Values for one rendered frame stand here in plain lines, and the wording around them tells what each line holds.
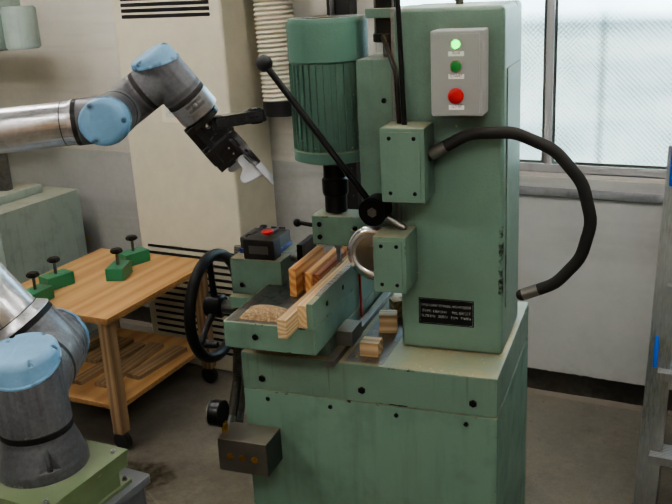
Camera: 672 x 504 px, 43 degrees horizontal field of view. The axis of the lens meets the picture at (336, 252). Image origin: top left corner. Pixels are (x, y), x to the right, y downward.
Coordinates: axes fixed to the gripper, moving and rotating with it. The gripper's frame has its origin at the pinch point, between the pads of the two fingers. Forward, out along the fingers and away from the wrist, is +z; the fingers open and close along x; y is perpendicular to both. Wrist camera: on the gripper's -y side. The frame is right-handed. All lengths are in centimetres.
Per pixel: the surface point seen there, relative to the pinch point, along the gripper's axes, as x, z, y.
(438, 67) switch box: 32.7, -4.5, -35.5
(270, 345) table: 19.5, 21.6, 24.2
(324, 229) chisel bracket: 2.7, 17.6, -1.8
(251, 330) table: 16.8, 17.3, 25.1
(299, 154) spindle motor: 3.1, 0.1, -8.3
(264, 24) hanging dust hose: -141, 2, -48
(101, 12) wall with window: -224, -32, -9
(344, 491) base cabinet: 22, 60, 35
